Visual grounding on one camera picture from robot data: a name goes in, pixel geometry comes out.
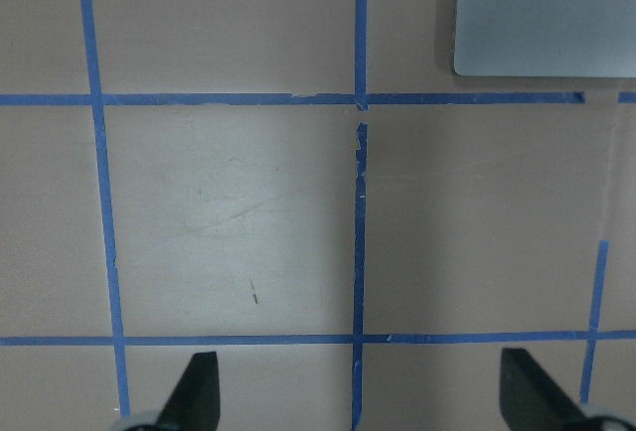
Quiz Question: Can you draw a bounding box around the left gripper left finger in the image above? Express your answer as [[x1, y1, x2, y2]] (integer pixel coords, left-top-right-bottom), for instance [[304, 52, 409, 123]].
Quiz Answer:
[[151, 352, 220, 431]]

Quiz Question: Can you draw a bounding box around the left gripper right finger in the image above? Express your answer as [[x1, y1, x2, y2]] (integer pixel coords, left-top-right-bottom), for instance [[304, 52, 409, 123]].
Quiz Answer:
[[499, 348, 603, 431]]

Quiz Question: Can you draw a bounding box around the grey closed laptop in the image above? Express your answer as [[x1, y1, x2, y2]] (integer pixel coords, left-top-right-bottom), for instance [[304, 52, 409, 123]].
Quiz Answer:
[[453, 0, 635, 78]]

